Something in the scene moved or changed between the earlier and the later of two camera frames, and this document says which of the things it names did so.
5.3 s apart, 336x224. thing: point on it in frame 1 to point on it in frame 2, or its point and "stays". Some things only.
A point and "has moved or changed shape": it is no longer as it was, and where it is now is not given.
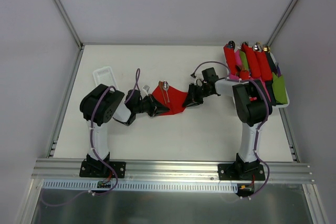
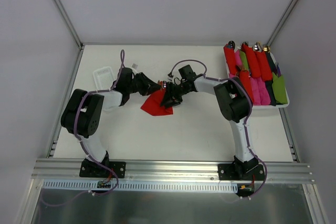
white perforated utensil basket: [104, 75] stays
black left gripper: [151, 105] to [151, 87]
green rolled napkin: [279, 87] stays
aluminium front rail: [59, 170] stays
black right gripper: [197, 92] to [172, 93]
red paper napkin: [177, 99] has moved or changed shape
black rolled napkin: [269, 84] stays
